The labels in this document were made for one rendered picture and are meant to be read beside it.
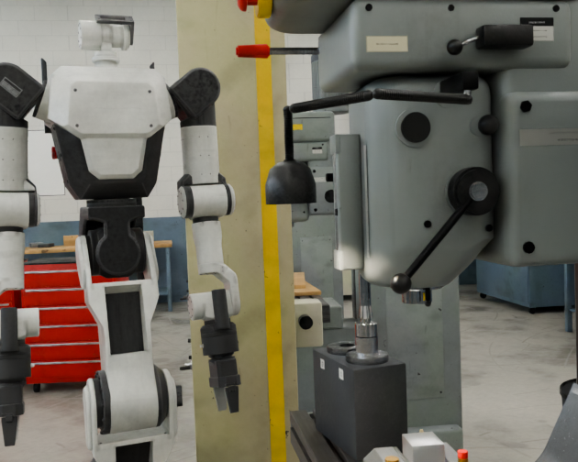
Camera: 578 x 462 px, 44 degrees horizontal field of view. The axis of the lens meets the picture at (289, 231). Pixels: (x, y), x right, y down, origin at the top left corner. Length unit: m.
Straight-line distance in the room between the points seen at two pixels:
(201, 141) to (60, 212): 8.48
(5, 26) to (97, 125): 8.93
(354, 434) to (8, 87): 1.05
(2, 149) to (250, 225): 1.34
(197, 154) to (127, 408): 0.62
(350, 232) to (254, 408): 1.91
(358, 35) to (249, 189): 1.85
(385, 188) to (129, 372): 0.82
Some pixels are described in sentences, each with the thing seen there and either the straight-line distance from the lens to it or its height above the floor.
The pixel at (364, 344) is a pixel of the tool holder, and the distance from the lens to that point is 1.50.
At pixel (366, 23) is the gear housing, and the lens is 1.03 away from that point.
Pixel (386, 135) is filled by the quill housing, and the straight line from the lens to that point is 1.05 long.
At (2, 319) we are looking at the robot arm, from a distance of 1.67.
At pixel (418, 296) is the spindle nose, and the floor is 1.29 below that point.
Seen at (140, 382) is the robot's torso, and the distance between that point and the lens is 1.64.
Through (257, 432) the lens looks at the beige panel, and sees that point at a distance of 2.98.
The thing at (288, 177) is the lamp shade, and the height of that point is 1.48.
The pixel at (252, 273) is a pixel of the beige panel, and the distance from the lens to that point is 2.84.
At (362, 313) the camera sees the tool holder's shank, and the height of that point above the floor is 1.21.
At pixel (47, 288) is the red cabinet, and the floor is 0.81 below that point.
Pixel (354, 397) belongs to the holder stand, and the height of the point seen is 1.05.
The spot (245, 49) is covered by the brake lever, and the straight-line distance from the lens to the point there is 1.21.
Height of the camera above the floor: 1.46
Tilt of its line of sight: 3 degrees down
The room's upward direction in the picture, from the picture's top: 2 degrees counter-clockwise
